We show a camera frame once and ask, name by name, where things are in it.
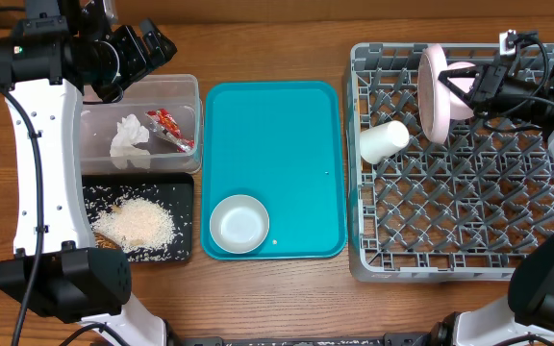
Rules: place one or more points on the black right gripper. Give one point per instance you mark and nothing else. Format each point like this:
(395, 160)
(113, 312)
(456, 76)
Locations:
(477, 82)

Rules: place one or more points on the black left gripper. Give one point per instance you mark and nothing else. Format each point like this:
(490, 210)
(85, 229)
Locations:
(141, 61)

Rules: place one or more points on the pink plate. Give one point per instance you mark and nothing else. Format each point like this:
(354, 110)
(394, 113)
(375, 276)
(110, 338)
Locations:
(433, 96)

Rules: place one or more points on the red snack wrapper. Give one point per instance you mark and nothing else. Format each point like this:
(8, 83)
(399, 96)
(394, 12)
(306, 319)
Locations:
(166, 128)

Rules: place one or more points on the white napkin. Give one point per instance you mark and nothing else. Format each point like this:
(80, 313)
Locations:
(123, 147)

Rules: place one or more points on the cream plastic cup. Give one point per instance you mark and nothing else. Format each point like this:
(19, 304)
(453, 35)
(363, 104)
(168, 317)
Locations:
(383, 141)

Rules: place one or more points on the white small bowl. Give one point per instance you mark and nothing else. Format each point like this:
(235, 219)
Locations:
(239, 224)

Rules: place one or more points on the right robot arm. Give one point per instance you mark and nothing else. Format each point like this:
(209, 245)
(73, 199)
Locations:
(248, 299)

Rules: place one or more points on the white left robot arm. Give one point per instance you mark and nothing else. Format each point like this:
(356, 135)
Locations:
(57, 270)

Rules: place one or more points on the grey dishwasher rack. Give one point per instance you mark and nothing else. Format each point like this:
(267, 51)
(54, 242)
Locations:
(470, 209)

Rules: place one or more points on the clear plastic bin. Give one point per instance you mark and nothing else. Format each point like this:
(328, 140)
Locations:
(178, 94)

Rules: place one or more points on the black plastic tray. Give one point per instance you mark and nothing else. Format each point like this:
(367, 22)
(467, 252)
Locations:
(181, 202)

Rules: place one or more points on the teal serving tray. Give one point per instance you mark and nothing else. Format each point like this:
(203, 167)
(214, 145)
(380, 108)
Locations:
(280, 143)

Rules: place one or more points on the white rice pile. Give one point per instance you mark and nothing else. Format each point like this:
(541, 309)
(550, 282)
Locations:
(135, 226)

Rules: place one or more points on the brown food scrap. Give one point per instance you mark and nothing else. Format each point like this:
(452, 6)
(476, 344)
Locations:
(102, 241)

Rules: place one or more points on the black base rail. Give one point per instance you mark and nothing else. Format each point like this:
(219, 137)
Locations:
(306, 340)

